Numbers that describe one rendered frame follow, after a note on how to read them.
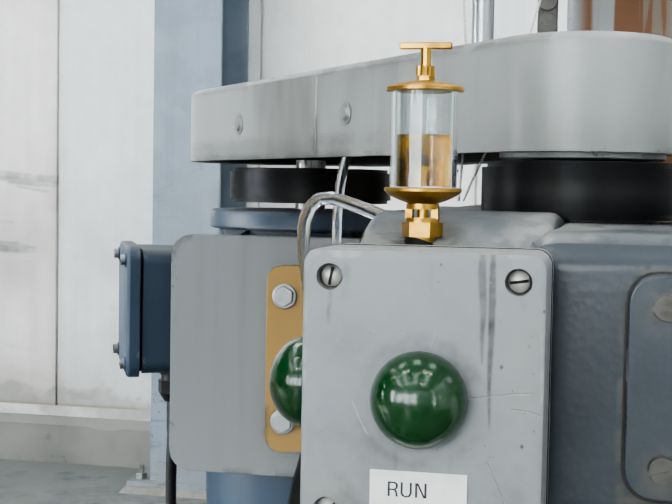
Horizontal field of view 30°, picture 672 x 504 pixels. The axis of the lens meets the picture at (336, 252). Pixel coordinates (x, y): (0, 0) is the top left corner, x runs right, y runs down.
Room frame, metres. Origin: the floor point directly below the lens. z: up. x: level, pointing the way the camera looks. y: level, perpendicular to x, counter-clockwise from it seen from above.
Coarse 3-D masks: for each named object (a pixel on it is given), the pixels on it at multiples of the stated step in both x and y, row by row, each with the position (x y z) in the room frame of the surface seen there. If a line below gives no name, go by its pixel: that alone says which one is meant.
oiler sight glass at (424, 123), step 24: (408, 96) 0.45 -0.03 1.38; (432, 96) 0.45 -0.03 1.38; (456, 96) 0.46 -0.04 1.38; (408, 120) 0.45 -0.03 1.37; (432, 120) 0.45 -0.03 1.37; (456, 120) 0.46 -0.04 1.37; (408, 144) 0.45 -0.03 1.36; (432, 144) 0.45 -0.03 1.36; (456, 144) 0.46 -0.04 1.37; (408, 168) 0.45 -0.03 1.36; (432, 168) 0.45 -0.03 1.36; (456, 168) 0.46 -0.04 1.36
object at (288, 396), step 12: (288, 348) 0.40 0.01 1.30; (300, 348) 0.40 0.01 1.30; (276, 360) 0.41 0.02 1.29; (288, 360) 0.40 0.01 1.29; (300, 360) 0.40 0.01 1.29; (276, 372) 0.40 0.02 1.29; (288, 372) 0.40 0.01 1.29; (300, 372) 0.40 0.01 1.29; (276, 384) 0.40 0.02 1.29; (288, 384) 0.40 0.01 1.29; (300, 384) 0.40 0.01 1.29; (276, 396) 0.40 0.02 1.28; (288, 396) 0.40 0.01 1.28; (300, 396) 0.40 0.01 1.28; (276, 408) 0.41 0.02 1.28; (288, 408) 0.40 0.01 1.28; (300, 408) 0.40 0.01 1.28; (288, 420) 0.41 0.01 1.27; (300, 420) 0.40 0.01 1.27
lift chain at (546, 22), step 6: (546, 0) 0.96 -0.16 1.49; (552, 0) 0.96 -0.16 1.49; (540, 6) 0.97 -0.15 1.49; (546, 6) 0.96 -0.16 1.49; (552, 6) 0.96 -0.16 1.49; (540, 12) 0.97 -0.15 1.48; (546, 12) 0.96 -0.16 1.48; (552, 12) 0.97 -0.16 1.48; (540, 18) 0.97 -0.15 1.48; (546, 18) 0.96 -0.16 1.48; (552, 18) 0.96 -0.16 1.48; (540, 24) 0.97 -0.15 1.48; (546, 24) 0.96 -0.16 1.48; (552, 24) 0.96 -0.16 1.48; (540, 30) 0.97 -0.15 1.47; (546, 30) 0.96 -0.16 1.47; (552, 30) 0.96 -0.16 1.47
